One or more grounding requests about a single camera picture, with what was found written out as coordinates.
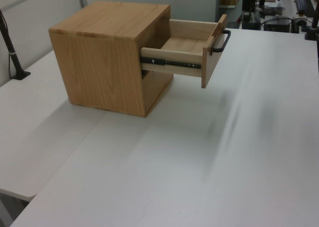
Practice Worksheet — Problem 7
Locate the dark robot gripper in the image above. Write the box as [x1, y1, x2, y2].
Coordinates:
[241, 0, 260, 28]

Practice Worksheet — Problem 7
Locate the wooden drawer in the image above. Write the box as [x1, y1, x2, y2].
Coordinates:
[140, 14, 228, 89]

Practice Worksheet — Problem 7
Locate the black equipment box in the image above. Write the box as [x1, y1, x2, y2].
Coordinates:
[263, 17, 293, 33]

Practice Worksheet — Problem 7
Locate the black keyboard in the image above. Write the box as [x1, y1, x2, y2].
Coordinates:
[294, 0, 316, 16]

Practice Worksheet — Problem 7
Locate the black clamp stand pole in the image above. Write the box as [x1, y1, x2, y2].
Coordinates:
[304, 0, 319, 41]

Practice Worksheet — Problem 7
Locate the wooden cabinet box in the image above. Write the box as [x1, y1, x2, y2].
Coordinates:
[49, 1, 174, 118]

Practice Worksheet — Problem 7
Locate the black drawer handle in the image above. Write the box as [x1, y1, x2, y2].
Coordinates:
[213, 29, 232, 53]

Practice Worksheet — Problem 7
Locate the black drawer slide rail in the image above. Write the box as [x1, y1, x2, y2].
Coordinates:
[140, 55, 202, 70]

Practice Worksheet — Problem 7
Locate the black camera stand pole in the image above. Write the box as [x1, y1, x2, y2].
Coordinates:
[0, 8, 32, 81]

